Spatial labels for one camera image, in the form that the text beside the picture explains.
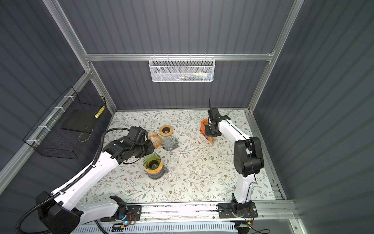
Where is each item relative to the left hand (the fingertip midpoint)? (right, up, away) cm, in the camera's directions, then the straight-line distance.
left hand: (155, 147), depth 77 cm
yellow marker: (-33, +21, +7) cm, 40 cm away
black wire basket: (-44, +9, -5) cm, 45 cm away
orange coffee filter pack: (+28, +8, +26) cm, 39 cm away
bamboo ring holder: (+2, +5, +26) cm, 26 cm away
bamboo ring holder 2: (+1, -12, 0) cm, 12 cm away
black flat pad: (-38, +14, -3) cm, 41 cm away
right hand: (+33, +6, +18) cm, 38 cm away
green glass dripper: (-3, -8, +3) cm, 9 cm away
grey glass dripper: (+5, 0, +19) cm, 20 cm away
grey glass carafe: (0, -17, +5) cm, 18 cm away
